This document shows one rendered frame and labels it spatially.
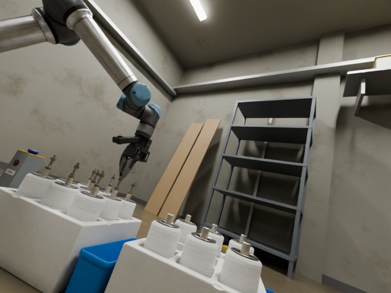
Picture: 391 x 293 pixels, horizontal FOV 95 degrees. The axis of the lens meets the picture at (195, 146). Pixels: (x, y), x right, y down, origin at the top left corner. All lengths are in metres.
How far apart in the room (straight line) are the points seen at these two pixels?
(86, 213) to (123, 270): 0.22
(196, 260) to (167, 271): 0.08
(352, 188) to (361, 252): 0.63
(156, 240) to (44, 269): 0.31
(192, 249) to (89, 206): 0.36
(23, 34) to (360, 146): 2.99
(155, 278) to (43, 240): 0.35
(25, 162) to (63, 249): 0.47
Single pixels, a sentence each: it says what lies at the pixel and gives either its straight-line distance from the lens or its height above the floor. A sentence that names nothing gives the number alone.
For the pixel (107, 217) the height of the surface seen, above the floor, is 0.19.
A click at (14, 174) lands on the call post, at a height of 0.22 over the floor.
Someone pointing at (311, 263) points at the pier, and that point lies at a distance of 2.52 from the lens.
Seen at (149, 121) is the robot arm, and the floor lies 0.61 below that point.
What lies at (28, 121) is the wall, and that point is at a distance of 3.20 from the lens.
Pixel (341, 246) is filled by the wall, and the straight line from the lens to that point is 2.61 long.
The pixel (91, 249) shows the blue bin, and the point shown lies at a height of 0.11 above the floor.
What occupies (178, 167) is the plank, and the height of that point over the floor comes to 0.80.
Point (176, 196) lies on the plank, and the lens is 2.75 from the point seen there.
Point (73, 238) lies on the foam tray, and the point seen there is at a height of 0.14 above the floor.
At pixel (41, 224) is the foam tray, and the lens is 0.74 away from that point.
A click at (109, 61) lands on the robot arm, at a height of 0.70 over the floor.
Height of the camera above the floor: 0.34
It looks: 17 degrees up
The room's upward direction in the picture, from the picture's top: 19 degrees clockwise
